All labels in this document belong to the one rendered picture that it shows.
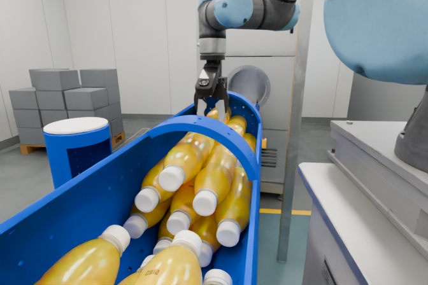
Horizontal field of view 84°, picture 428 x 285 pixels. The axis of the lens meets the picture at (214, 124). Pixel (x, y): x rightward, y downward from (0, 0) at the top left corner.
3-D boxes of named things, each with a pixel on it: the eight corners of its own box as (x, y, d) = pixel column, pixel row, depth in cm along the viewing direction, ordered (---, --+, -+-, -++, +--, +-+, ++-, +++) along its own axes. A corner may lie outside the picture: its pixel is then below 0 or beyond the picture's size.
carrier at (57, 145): (60, 287, 129) (111, 292, 126) (26, 133, 105) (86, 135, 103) (92, 247, 156) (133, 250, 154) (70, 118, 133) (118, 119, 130)
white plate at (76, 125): (27, 131, 105) (28, 133, 106) (86, 133, 103) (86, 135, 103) (69, 116, 132) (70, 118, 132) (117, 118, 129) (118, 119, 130)
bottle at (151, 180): (168, 166, 62) (130, 209, 45) (171, 142, 60) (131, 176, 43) (193, 173, 61) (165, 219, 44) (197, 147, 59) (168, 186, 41)
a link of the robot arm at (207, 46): (223, 37, 61) (193, 38, 63) (223, 56, 62) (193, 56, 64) (228, 39, 68) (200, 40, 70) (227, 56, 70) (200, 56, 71)
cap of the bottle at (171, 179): (177, 162, 40) (173, 167, 38) (188, 182, 40) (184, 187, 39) (158, 170, 41) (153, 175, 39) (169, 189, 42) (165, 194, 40)
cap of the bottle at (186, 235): (175, 266, 31) (179, 256, 32) (202, 264, 30) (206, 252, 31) (165, 241, 30) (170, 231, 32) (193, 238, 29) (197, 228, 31)
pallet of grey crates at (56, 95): (125, 138, 414) (118, 68, 382) (100, 156, 337) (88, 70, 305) (60, 137, 424) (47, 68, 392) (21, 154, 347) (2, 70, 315)
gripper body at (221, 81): (228, 95, 74) (228, 55, 71) (223, 100, 66) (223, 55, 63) (204, 95, 75) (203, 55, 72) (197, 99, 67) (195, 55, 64)
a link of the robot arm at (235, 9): (269, -12, 52) (244, 0, 62) (221, -17, 48) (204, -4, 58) (267, 27, 54) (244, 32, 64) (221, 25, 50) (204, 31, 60)
